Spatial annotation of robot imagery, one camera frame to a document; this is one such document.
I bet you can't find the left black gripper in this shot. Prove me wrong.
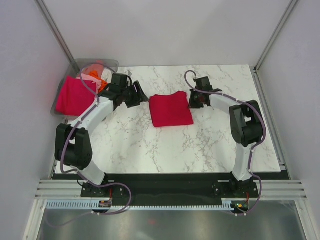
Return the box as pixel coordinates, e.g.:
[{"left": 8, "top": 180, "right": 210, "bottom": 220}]
[{"left": 121, "top": 81, "right": 150, "bottom": 109}]

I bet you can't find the red t shirt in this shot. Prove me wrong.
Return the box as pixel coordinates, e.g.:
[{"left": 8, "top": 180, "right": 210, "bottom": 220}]
[{"left": 149, "top": 91, "right": 194, "bottom": 128}]

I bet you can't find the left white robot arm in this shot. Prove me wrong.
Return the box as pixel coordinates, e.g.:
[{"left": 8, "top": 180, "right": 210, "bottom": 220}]
[{"left": 54, "top": 73, "right": 149, "bottom": 197}]

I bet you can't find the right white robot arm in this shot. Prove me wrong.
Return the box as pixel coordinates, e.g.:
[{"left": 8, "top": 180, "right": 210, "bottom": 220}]
[{"left": 189, "top": 76, "right": 267, "bottom": 197}]

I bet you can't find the white t shirt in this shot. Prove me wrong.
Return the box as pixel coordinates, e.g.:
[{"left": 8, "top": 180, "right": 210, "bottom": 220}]
[{"left": 100, "top": 68, "right": 113, "bottom": 81}]

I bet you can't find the light pink t shirt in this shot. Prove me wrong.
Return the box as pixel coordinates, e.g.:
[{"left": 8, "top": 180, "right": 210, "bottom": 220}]
[{"left": 81, "top": 73, "right": 102, "bottom": 89}]

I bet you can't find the salmon pink t shirt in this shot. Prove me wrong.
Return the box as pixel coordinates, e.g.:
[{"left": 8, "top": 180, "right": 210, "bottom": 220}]
[{"left": 82, "top": 60, "right": 104, "bottom": 78}]

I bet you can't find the orange t shirt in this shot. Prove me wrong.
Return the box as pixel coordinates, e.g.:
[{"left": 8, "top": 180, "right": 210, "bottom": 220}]
[{"left": 89, "top": 70, "right": 108, "bottom": 93}]

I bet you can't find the clear plastic bin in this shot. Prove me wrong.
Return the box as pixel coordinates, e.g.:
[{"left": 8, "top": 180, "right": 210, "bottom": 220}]
[{"left": 51, "top": 58, "right": 119, "bottom": 118}]

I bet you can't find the folded magenta t shirt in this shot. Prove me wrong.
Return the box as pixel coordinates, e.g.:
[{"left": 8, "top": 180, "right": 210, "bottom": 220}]
[{"left": 55, "top": 76, "right": 95, "bottom": 117}]

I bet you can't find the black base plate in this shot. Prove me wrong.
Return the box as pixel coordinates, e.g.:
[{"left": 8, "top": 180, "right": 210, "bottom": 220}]
[{"left": 80, "top": 173, "right": 259, "bottom": 205}]

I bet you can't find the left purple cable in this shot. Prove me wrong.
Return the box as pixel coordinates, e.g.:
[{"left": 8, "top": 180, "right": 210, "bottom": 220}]
[{"left": 61, "top": 62, "right": 116, "bottom": 187}]

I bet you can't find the white slotted cable duct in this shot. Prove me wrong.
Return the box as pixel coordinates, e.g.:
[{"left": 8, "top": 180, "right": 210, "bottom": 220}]
[{"left": 46, "top": 199, "right": 249, "bottom": 211}]

